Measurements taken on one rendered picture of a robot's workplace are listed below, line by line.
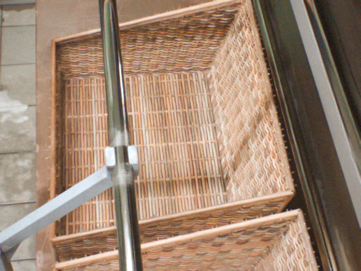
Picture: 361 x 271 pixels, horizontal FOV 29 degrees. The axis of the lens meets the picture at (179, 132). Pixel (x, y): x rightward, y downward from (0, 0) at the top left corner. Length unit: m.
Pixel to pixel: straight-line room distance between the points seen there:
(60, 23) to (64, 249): 0.76
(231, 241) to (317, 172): 0.23
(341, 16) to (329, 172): 0.44
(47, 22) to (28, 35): 0.79
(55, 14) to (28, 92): 0.64
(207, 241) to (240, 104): 0.39
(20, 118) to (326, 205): 1.52
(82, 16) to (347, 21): 1.26
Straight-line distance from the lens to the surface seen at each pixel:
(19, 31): 2.81
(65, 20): 2.00
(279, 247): 1.39
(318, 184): 1.25
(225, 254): 1.42
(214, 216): 1.38
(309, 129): 1.29
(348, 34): 0.82
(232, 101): 1.67
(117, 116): 1.01
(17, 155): 2.44
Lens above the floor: 1.98
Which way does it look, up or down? 54 degrees down
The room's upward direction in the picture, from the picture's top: 4 degrees clockwise
